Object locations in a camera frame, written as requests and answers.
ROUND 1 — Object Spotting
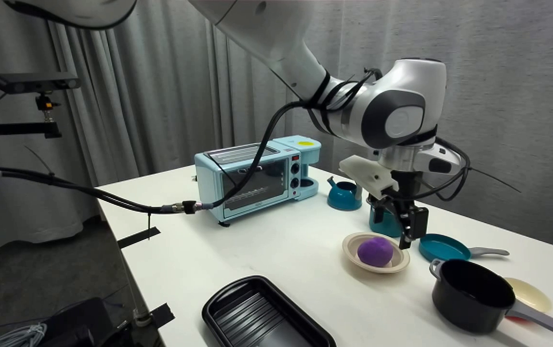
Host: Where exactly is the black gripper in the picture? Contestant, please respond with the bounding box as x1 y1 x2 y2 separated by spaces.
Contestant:
388 169 430 250

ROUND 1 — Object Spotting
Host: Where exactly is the purple plum plush toy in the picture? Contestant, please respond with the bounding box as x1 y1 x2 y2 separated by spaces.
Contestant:
357 235 397 268

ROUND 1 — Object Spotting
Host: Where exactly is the teal toy frying pan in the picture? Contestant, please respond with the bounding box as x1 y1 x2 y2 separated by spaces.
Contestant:
417 231 513 264

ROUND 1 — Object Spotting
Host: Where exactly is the white bowl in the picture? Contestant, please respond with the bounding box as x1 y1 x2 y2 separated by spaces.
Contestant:
342 231 413 277

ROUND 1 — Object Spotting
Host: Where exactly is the teal cup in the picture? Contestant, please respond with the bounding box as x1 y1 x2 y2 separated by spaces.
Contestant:
369 198 407 239

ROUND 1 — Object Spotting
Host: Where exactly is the blue cup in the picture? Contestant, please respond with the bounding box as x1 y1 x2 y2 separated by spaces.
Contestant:
324 175 365 212

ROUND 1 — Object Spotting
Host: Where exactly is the cream plate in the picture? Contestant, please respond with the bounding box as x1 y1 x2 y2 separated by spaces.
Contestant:
505 275 553 316

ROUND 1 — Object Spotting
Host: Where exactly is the light blue toaster oven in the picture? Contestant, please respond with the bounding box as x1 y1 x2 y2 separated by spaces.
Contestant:
193 133 324 227

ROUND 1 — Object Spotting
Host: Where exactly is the black plastic tray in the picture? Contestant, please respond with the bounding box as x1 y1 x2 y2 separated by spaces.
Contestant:
201 273 340 347

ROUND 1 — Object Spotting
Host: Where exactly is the black tape piece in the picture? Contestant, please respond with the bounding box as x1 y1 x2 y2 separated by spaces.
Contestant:
118 225 162 250
149 302 176 329

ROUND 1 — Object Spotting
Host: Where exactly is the black flat object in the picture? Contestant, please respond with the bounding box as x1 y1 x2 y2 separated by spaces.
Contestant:
31 295 120 347

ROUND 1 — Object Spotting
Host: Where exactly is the clear plastic bag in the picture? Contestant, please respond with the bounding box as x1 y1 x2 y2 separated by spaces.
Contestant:
0 320 51 347

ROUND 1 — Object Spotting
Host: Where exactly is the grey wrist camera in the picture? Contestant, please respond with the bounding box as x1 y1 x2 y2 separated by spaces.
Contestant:
417 142 465 179

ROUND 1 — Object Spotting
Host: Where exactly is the black pot grey handle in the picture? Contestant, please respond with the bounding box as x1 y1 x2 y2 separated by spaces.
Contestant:
428 258 553 341

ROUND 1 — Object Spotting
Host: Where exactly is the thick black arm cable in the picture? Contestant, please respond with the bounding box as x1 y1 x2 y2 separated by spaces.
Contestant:
0 98 380 218

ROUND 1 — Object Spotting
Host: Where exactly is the black camera bar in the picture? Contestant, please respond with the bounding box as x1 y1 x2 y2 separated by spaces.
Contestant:
0 71 81 94

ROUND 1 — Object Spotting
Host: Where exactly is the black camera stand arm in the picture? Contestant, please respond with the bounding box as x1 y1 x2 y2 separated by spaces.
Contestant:
0 92 64 140

